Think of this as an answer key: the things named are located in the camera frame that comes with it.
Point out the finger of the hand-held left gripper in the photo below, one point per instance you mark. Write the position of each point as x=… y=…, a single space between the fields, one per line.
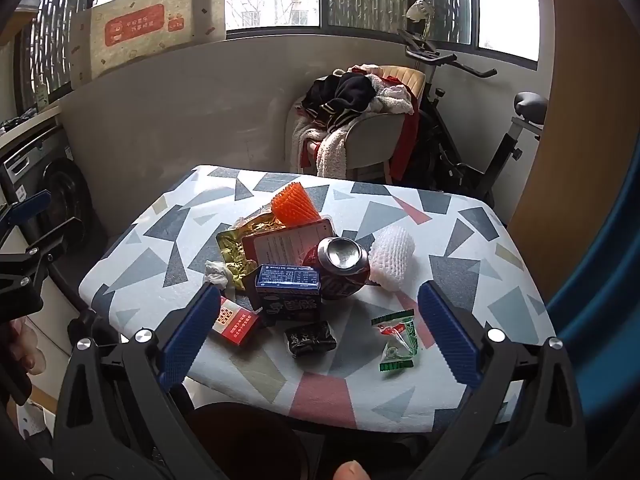
x=30 y=262
x=30 y=206

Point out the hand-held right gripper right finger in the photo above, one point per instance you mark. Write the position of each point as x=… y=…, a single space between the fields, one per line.
x=447 y=330

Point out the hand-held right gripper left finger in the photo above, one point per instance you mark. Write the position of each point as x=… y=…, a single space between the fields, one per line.
x=192 y=330

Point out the gold foil bag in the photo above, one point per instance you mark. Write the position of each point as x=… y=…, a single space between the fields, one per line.
x=232 y=255

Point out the white foam fruit net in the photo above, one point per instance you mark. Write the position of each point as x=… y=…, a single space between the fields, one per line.
x=392 y=255

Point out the person's left hand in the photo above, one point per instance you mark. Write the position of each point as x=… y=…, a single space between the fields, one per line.
x=31 y=350

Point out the person's right hand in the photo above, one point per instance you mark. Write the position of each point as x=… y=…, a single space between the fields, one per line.
x=351 y=471

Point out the grey washing machine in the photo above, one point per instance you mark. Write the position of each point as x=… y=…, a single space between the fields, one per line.
x=65 y=195

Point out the red cigarette pack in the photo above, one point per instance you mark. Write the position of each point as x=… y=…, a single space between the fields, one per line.
x=235 y=325

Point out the green clear candy wrapper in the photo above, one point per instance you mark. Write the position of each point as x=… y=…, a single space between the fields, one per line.
x=397 y=345

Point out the crumpled white tissue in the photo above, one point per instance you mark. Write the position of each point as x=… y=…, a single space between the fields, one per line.
x=217 y=272

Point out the blue drink carton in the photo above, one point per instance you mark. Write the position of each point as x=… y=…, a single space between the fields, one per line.
x=287 y=300

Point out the black crumpled wrapper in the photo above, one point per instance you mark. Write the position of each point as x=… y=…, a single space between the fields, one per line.
x=310 y=340

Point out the crushed red soda can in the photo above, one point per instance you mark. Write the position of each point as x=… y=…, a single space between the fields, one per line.
x=340 y=280

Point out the patterned table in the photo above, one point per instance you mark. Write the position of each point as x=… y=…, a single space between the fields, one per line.
x=450 y=210

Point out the red-edged clear plastic packet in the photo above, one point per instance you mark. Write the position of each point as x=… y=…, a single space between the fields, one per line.
x=290 y=242

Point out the orange foam fruit net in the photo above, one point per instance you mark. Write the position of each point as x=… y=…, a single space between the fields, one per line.
x=295 y=205

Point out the metal lattice window screen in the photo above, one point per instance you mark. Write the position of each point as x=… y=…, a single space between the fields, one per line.
x=50 y=35

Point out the black exercise bike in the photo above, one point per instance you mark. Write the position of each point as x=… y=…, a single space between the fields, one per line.
x=500 y=160

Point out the red garment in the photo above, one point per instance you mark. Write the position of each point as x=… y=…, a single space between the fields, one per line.
x=407 y=140

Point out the beige armchair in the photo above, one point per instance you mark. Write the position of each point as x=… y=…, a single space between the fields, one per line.
x=370 y=145

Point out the cream fleece blanket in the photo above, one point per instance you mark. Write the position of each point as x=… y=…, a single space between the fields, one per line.
x=332 y=155

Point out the beige board with red label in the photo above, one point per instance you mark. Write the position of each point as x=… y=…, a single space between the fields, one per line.
x=150 y=25

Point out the white fluffy garment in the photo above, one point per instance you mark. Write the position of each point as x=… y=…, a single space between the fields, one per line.
x=395 y=100

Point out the black jacket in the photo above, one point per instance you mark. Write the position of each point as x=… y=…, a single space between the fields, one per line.
x=345 y=92

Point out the wooden door panel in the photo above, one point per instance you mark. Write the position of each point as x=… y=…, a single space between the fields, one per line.
x=590 y=110

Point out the white desk lamp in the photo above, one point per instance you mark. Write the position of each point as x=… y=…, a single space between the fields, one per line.
x=420 y=10

